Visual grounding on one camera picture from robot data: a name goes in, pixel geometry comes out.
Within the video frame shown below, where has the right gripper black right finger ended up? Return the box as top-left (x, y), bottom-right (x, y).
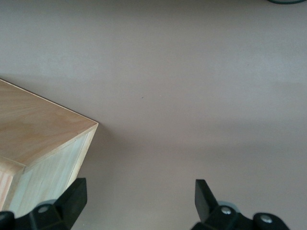
top-left (191, 179), bottom-right (289, 230)

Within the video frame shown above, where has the dark teal round object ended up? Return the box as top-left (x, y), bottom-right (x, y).
top-left (265, 0), bottom-right (307, 5)

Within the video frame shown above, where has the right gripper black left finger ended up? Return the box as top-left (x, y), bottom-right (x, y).
top-left (0, 177), bottom-right (88, 230)

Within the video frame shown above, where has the oak wooden drawer cabinet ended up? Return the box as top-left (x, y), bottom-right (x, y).
top-left (0, 78), bottom-right (99, 218)

